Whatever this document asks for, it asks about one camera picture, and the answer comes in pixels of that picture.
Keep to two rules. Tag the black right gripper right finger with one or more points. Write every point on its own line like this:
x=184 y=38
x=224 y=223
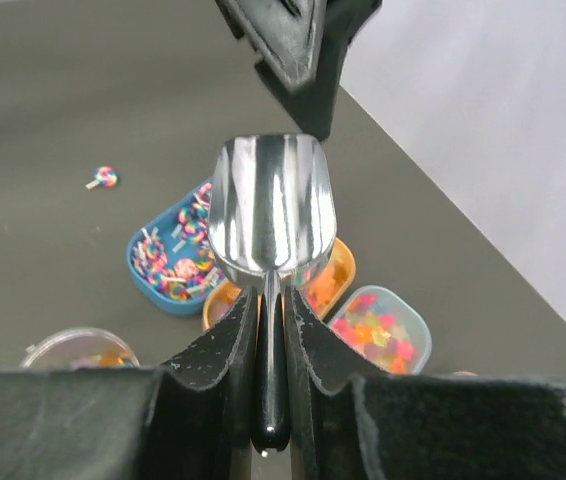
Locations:
x=350 y=420

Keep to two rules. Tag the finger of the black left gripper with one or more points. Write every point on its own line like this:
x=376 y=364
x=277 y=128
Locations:
x=302 y=47

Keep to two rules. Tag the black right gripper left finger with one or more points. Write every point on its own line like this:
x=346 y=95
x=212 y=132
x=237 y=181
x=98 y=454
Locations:
x=185 y=419

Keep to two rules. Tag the silver metal scoop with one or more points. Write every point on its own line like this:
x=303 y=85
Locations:
x=271 y=225

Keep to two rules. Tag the light blue candy tray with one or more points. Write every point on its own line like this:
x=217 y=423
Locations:
x=384 y=329

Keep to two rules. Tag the pink candy tray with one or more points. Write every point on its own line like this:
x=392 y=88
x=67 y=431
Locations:
x=463 y=373

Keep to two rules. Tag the orange candy tray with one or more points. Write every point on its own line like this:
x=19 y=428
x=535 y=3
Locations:
x=321 y=294

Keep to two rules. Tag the fallen swirl lollipop candy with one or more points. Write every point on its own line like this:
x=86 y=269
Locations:
x=105 y=176

